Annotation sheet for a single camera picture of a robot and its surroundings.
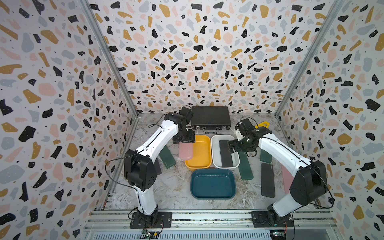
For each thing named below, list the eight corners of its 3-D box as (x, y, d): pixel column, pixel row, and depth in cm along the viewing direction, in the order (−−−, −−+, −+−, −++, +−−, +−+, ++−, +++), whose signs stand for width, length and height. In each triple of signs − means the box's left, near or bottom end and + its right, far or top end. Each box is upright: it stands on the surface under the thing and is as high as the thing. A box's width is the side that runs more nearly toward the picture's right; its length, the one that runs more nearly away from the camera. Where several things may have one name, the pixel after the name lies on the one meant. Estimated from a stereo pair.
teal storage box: (190, 199, 82) (189, 197, 78) (191, 171, 93) (191, 167, 88) (235, 200, 82) (237, 197, 78) (231, 171, 93) (233, 167, 88)
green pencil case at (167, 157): (166, 169, 93) (165, 168, 92) (157, 152, 101) (156, 150, 100) (177, 163, 96) (176, 162, 94) (167, 147, 104) (167, 145, 102)
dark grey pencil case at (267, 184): (261, 195, 84) (263, 194, 82) (260, 164, 96) (262, 162, 94) (273, 198, 83) (275, 196, 81) (270, 166, 95) (272, 164, 93)
